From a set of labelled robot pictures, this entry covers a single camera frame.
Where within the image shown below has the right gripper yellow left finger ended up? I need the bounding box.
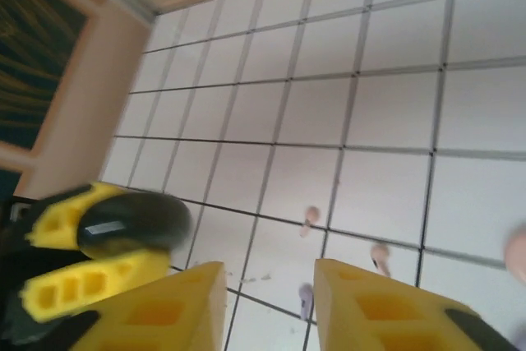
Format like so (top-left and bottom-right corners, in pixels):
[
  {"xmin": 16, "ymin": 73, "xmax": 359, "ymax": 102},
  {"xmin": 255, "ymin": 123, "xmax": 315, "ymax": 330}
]
[{"xmin": 61, "ymin": 260, "xmax": 228, "ymax": 351}]

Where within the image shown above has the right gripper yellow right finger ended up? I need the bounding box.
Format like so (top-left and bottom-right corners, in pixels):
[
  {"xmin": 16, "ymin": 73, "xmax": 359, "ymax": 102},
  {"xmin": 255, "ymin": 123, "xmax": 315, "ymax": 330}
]
[{"xmin": 314, "ymin": 258, "xmax": 526, "ymax": 351}]

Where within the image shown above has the purple earbud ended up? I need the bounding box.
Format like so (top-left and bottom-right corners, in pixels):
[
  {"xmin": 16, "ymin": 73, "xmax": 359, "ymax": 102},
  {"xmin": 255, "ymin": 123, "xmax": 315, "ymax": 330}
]
[{"xmin": 296, "ymin": 283, "xmax": 316, "ymax": 321}]

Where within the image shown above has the black earbud charging case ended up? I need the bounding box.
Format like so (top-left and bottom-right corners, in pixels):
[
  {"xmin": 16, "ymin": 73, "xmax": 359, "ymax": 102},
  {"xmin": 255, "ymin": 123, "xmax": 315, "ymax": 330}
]
[{"xmin": 76, "ymin": 191, "xmax": 193, "ymax": 260}]

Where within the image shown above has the pink earbud charging case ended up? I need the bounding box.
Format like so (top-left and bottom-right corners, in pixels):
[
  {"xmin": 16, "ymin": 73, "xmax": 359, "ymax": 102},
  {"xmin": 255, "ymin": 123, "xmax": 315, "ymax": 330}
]
[{"xmin": 503, "ymin": 223, "xmax": 526, "ymax": 282}]

